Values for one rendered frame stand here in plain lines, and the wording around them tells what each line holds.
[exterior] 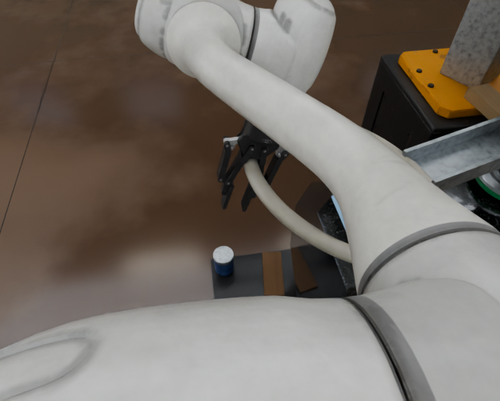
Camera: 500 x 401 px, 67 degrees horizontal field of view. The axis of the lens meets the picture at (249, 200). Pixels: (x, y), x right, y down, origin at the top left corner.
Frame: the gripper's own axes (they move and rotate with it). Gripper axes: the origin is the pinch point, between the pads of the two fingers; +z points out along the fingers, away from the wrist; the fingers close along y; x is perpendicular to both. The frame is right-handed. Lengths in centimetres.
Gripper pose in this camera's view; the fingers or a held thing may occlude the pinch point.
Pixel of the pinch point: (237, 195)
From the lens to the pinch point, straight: 82.7
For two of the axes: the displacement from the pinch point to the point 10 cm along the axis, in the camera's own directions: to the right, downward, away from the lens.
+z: -3.0, 7.0, 6.5
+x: -1.4, -7.1, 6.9
